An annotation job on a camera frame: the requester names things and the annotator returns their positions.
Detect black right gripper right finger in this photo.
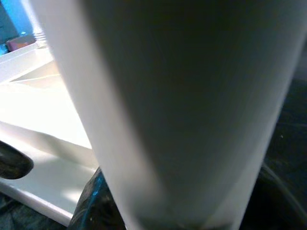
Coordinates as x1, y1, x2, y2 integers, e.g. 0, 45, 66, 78
241, 165, 307, 230

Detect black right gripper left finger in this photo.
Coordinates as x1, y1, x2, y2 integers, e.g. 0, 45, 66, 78
69, 167, 127, 230

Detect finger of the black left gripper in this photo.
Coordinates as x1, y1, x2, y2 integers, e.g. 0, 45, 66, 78
0, 140, 35, 180

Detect black plastic cover sheet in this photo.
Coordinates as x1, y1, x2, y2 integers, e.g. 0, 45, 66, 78
0, 79, 307, 230

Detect white plastic table top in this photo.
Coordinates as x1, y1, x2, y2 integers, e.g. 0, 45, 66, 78
0, 42, 101, 227

